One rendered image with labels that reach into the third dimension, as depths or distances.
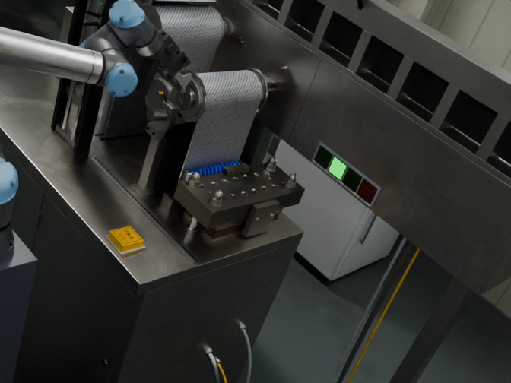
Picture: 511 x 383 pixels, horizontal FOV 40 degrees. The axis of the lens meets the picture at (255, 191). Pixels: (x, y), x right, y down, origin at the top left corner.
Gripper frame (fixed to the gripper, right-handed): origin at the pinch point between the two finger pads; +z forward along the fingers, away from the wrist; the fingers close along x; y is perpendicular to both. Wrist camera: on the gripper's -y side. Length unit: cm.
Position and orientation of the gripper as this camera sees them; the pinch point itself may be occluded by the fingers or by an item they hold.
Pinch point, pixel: (179, 90)
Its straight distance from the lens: 201.6
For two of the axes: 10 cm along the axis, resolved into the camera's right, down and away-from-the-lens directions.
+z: 3.3, 3.9, 8.6
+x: -6.5, -5.7, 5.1
